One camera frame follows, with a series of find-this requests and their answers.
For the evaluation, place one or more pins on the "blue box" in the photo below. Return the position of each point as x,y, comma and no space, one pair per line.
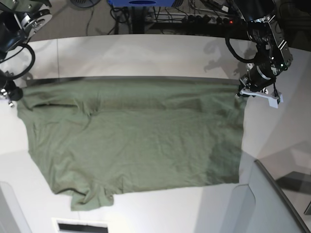
141,3

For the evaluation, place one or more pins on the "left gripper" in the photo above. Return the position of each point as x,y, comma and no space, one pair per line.
260,81

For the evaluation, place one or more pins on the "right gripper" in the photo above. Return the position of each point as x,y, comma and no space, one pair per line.
9,91

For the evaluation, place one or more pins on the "green t-shirt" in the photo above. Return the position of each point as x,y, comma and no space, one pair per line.
94,139

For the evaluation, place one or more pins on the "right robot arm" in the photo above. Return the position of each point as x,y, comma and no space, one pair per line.
19,21

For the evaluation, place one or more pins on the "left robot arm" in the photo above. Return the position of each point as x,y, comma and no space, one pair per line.
273,55

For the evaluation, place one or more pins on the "black power strip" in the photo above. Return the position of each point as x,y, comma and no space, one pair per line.
187,19

